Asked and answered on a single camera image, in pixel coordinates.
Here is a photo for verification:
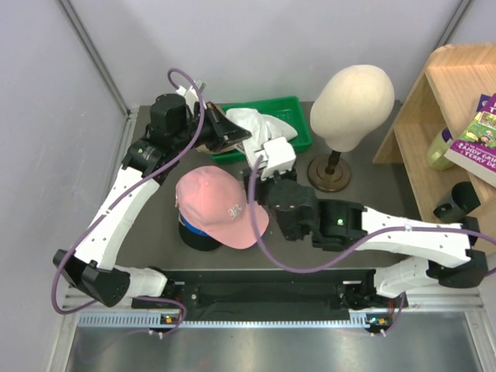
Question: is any purple paperback book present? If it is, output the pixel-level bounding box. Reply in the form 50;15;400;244
445;95;495;187

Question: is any green plastic tray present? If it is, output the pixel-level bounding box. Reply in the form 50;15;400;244
210;95;313;166

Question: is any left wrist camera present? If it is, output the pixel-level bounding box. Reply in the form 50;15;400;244
176;80;206;113

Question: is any yellow mug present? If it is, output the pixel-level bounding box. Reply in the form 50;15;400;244
426;127;454;171

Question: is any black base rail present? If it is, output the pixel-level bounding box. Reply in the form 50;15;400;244
132;269;401;322

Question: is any white grey cap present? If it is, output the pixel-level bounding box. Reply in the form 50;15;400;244
262;114;298;141

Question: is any dark wooden stand base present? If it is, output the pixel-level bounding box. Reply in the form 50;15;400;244
307;150;352;193

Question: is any wooden shelf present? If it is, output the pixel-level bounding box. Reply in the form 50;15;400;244
372;42;496;268

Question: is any pink and white cap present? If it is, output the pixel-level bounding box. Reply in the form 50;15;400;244
175;166;269;250

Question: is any white cap black logo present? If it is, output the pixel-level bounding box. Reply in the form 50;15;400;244
226;108;273;165

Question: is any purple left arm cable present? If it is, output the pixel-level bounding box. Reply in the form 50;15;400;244
52;68;208;336

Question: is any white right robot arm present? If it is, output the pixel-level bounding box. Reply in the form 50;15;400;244
242;169;495;308

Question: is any blue cap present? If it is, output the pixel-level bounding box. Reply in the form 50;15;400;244
179;214;208;236

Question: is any dark green mug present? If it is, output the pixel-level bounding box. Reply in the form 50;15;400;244
433;181;481;223

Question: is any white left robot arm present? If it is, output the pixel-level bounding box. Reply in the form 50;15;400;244
53;93;251;308

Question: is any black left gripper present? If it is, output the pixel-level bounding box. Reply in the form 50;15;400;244
171;101;250;153

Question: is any cream mannequin head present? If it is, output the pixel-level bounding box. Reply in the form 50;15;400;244
310;64;395;153

